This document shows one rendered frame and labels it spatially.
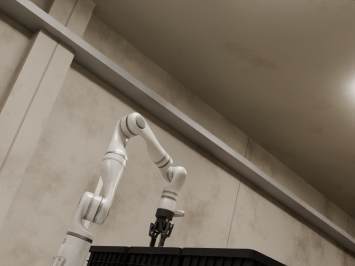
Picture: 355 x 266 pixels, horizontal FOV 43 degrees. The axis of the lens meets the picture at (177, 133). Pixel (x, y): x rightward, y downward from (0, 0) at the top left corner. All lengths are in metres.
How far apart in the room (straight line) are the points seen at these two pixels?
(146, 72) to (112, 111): 0.55
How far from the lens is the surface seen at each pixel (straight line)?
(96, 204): 1.57
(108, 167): 1.67
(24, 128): 3.15
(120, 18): 3.77
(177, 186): 1.95
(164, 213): 1.91
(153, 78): 4.08
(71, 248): 1.55
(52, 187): 3.35
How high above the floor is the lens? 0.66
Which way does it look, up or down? 24 degrees up
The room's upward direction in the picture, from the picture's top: 16 degrees clockwise
